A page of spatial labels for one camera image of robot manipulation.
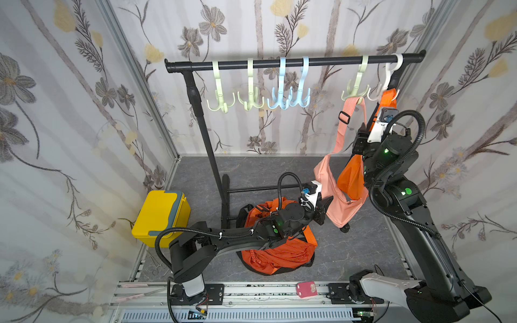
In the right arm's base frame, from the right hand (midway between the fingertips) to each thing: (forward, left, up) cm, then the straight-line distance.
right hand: (387, 127), depth 55 cm
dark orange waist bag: (-24, +24, -46) cm, 57 cm away
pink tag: (-35, +16, -50) cm, 63 cm away
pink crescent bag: (-11, +4, -32) cm, 34 cm away
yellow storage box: (-10, +76, -39) cm, 86 cm away
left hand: (-11, +10, -22) cm, 26 cm away
